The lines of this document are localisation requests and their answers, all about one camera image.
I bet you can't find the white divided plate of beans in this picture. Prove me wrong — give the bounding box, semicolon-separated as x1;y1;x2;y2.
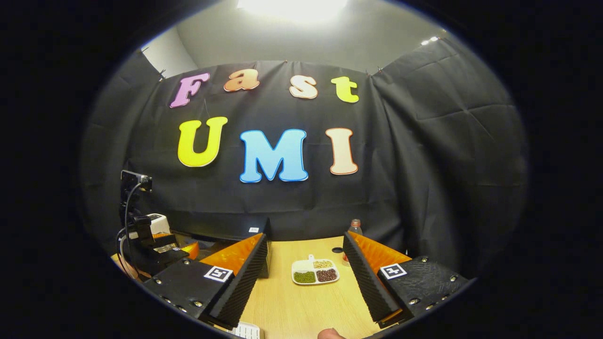
291;254;340;286

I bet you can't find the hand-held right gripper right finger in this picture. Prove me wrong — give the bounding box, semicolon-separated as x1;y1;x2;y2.
342;230;472;330

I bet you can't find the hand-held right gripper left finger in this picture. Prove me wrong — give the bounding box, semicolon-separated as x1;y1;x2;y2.
140;233;269;330

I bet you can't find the white toaster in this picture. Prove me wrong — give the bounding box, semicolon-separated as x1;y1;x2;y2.
130;213;171;239

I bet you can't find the clear bottle with red label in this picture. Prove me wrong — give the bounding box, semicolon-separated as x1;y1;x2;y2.
342;218;364;265

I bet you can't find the white ribbed block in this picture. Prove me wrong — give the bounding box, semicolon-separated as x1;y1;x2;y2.
230;321;261;339

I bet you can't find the large ceiling light panel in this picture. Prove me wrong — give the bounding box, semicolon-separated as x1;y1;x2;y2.
237;0;350;23

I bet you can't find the black electric oven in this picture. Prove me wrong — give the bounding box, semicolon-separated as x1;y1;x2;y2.
174;217;273;279

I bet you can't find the black backdrop cloth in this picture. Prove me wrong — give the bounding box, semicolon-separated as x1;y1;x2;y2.
80;37;530;278

